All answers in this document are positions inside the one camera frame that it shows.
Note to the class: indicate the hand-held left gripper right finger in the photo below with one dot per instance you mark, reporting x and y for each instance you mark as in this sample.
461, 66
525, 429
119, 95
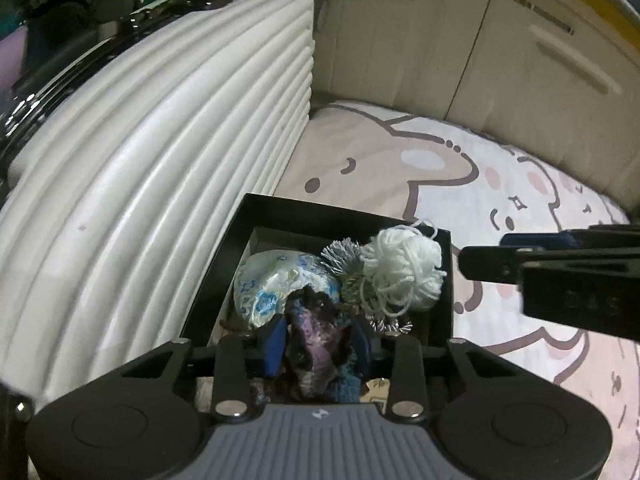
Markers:
362, 350

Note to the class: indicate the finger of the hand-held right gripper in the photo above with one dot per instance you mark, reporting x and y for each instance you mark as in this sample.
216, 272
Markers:
490, 262
540, 241

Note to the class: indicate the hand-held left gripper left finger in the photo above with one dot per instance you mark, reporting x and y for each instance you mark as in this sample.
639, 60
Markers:
275, 347

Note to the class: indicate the purple blue fuzzy yarn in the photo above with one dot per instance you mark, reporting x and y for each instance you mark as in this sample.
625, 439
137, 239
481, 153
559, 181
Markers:
320, 340

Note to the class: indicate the white yarn ball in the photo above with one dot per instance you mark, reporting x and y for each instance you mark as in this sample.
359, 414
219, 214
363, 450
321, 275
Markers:
405, 265

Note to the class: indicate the black box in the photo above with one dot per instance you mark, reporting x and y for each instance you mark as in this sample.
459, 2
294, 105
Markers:
240, 240

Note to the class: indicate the pink cartoon printed mat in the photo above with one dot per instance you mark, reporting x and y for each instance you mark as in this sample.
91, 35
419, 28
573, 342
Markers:
390, 170

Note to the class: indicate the beige cabinet door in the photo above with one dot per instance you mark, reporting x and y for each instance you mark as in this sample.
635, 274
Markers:
540, 100
380, 30

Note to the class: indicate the white ribbed suitcase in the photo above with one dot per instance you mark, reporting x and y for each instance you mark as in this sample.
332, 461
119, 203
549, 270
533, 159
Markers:
165, 160

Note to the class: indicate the purple cloth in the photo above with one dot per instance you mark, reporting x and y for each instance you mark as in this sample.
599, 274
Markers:
12, 57

